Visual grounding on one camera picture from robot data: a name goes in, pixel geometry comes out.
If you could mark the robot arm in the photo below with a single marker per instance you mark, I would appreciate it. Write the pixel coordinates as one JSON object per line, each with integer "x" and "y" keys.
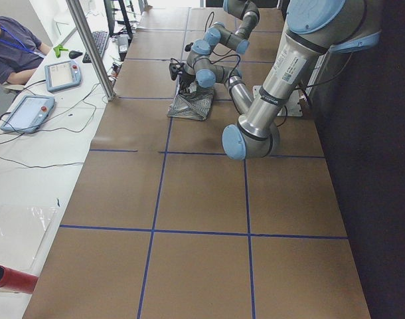
{"x": 198, "y": 67}
{"x": 311, "y": 29}

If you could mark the seated person in blue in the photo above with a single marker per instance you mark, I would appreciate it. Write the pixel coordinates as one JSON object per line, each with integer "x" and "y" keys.
{"x": 21, "y": 52}

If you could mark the black keyboard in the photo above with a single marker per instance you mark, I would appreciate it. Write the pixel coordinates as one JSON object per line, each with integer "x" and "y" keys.
{"x": 101, "y": 39}

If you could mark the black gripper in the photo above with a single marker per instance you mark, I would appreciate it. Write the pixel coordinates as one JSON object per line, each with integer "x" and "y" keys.
{"x": 186, "y": 79}

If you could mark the green plastic tool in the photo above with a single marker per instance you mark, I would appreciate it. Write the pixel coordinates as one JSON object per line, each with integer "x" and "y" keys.
{"x": 58, "y": 49}

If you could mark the aluminium frame post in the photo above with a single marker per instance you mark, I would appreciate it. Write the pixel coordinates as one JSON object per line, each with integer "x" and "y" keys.
{"x": 85, "y": 33}

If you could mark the teach pendant with red button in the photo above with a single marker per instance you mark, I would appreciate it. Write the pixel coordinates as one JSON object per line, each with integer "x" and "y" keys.
{"x": 62, "y": 75}

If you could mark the clear plastic bag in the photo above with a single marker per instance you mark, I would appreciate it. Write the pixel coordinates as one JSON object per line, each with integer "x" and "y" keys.
{"x": 22, "y": 230}

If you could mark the black computer mouse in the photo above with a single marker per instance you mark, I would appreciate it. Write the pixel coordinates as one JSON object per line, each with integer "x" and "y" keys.
{"x": 74, "y": 54}

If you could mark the red cylinder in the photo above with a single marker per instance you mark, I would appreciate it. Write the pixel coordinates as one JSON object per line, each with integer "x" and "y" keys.
{"x": 17, "y": 281}

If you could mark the striped polo shirt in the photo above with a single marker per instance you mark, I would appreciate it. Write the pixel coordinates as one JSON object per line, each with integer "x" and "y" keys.
{"x": 193, "y": 103}

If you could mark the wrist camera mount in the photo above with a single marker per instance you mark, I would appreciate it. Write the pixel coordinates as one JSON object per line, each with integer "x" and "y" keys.
{"x": 175, "y": 68}

